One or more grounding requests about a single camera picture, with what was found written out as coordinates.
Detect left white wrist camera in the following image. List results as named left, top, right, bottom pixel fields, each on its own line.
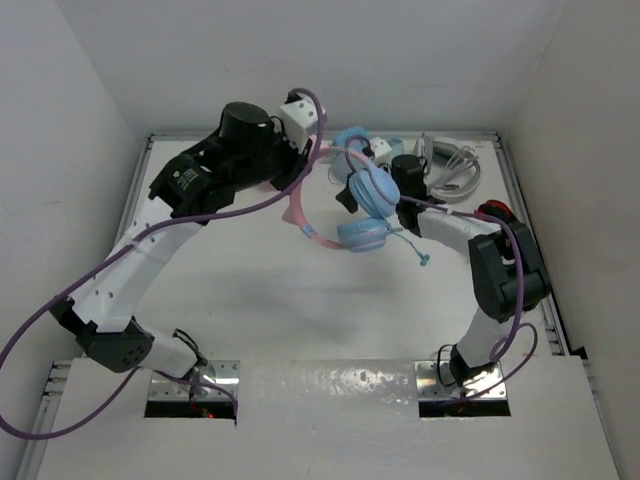
left=277, top=98, right=324, bottom=152

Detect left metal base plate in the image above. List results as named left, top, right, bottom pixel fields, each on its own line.
left=148, top=360, right=241, bottom=402

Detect metal base plate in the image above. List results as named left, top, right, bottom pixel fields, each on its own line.
left=414, top=358, right=508, bottom=402
left=148, top=360, right=241, bottom=402

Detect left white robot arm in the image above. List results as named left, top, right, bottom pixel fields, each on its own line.
left=49, top=98, right=318, bottom=378

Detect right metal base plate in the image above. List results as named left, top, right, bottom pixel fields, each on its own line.
left=414, top=358, right=508, bottom=402

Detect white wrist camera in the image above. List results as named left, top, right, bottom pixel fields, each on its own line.
left=277, top=98, right=324, bottom=152
left=370, top=137, right=393, bottom=165

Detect purple cable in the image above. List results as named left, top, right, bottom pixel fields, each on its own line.
left=0, top=87, right=324, bottom=441
left=344, top=137, right=541, bottom=401

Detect grey white headphones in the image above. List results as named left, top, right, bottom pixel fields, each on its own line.
left=414, top=132, right=483, bottom=204

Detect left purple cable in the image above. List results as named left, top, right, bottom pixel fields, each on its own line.
left=0, top=87, right=324, bottom=441

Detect blue pink cat-ear headphones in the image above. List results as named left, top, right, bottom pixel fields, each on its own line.
left=282, top=146, right=407, bottom=253

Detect aluminium table edge rail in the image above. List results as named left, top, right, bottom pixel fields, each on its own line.
left=19, top=130, right=601, bottom=480

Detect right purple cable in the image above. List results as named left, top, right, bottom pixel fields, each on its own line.
left=344, top=137, right=541, bottom=401

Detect light blue headphones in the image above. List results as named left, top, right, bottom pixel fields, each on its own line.
left=329, top=127, right=405, bottom=184

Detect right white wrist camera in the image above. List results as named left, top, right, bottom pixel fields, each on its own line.
left=370, top=137, right=393, bottom=165

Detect red black headphones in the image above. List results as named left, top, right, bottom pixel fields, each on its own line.
left=475, top=200, right=519, bottom=224

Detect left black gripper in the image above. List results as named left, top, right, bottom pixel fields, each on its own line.
left=228, top=119, right=309, bottom=195

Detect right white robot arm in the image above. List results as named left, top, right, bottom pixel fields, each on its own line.
left=337, top=152, right=551, bottom=386

